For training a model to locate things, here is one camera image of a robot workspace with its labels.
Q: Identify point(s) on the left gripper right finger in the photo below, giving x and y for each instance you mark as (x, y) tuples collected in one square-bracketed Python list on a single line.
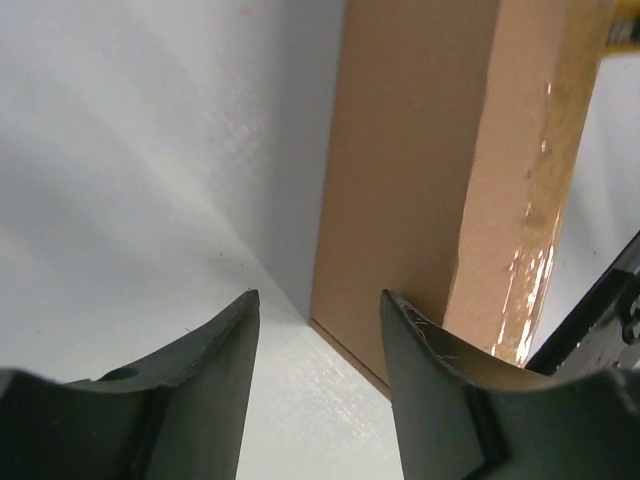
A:
[(461, 413)]

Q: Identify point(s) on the yellow utility knife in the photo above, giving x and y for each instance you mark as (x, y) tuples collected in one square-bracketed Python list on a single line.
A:
[(623, 36)]

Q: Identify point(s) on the brown cardboard express box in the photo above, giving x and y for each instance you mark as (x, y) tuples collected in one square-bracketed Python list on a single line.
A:
[(455, 134)]

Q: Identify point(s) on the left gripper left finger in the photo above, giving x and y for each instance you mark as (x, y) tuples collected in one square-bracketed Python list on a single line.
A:
[(177, 413)]

